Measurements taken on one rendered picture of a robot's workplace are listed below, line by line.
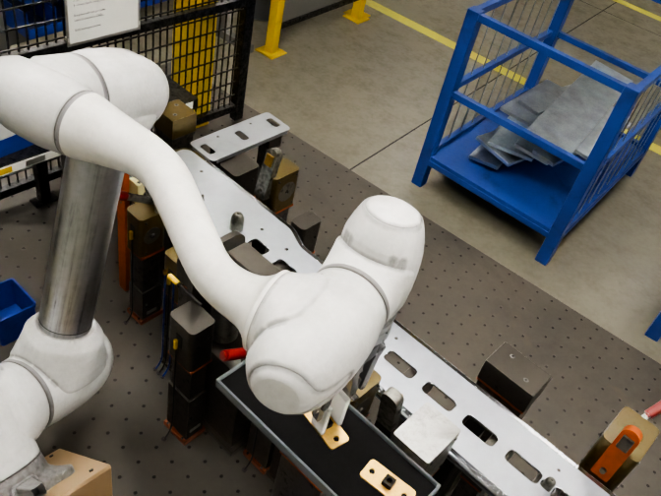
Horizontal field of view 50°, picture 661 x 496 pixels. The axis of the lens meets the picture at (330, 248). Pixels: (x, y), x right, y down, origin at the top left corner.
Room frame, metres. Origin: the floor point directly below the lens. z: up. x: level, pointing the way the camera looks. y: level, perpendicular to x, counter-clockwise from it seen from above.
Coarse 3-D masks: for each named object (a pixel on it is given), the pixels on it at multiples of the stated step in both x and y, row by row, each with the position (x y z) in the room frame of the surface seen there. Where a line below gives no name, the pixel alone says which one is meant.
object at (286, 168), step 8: (288, 160) 1.49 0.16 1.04; (280, 168) 1.44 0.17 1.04; (288, 168) 1.45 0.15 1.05; (296, 168) 1.46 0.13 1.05; (280, 176) 1.41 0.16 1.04; (288, 176) 1.43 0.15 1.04; (296, 176) 1.46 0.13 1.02; (272, 184) 1.40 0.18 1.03; (280, 184) 1.41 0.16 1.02; (288, 184) 1.43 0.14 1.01; (272, 192) 1.40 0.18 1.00; (280, 192) 1.41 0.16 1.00; (288, 192) 1.43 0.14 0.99; (264, 200) 1.41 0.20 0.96; (272, 200) 1.40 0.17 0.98; (280, 200) 1.42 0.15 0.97; (288, 200) 1.44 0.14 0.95; (272, 208) 1.40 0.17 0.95; (280, 208) 1.42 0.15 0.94; (288, 208) 1.46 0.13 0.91; (280, 216) 1.44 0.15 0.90; (256, 240) 1.42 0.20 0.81; (256, 248) 1.42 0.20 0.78; (264, 248) 1.40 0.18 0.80
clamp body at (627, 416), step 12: (624, 408) 0.93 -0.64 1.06; (624, 420) 0.90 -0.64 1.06; (636, 420) 0.91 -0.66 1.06; (612, 432) 0.86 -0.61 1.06; (648, 432) 0.89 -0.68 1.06; (600, 444) 0.85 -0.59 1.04; (648, 444) 0.86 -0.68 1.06; (588, 456) 0.85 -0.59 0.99; (600, 456) 0.84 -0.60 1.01; (636, 456) 0.82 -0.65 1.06; (588, 468) 0.84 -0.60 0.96; (624, 468) 0.81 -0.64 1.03; (600, 480) 0.82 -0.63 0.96; (612, 480) 0.81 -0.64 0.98
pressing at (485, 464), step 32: (192, 160) 1.45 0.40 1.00; (224, 192) 1.35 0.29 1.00; (224, 224) 1.24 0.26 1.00; (256, 224) 1.26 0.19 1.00; (288, 224) 1.30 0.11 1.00; (288, 256) 1.18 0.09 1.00; (384, 352) 0.97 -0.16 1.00; (416, 352) 0.99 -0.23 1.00; (384, 384) 0.89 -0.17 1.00; (416, 384) 0.91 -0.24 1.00; (448, 384) 0.93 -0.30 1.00; (448, 416) 0.85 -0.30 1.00; (480, 416) 0.87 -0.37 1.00; (512, 416) 0.89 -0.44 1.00; (480, 448) 0.80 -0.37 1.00; (512, 448) 0.82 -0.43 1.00; (544, 448) 0.83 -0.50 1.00; (480, 480) 0.73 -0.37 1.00; (512, 480) 0.75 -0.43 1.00; (576, 480) 0.78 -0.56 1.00
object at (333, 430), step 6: (306, 414) 0.66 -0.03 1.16; (330, 420) 0.66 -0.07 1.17; (330, 426) 0.65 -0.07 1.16; (336, 426) 0.66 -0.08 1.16; (318, 432) 0.64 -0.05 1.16; (330, 432) 0.64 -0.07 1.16; (336, 432) 0.64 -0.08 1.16; (342, 432) 0.65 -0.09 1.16; (324, 438) 0.63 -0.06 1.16; (330, 438) 0.63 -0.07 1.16; (342, 438) 0.64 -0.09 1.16; (348, 438) 0.64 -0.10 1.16; (330, 444) 0.62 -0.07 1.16; (336, 444) 0.62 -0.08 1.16; (342, 444) 0.63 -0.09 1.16
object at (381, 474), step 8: (368, 464) 0.60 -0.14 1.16; (376, 464) 0.61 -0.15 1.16; (360, 472) 0.59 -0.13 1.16; (368, 472) 0.59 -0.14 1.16; (376, 472) 0.59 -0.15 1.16; (384, 472) 0.60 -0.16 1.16; (368, 480) 0.58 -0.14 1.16; (376, 480) 0.58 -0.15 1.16; (384, 480) 0.58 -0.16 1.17; (392, 480) 0.58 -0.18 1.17; (400, 480) 0.59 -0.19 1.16; (376, 488) 0.57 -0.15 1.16; (384, 488) 0.57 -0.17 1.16; (392, 488) 0.57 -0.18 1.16; (400, 488) 0.58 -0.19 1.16; (408, 488) 0.58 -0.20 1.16
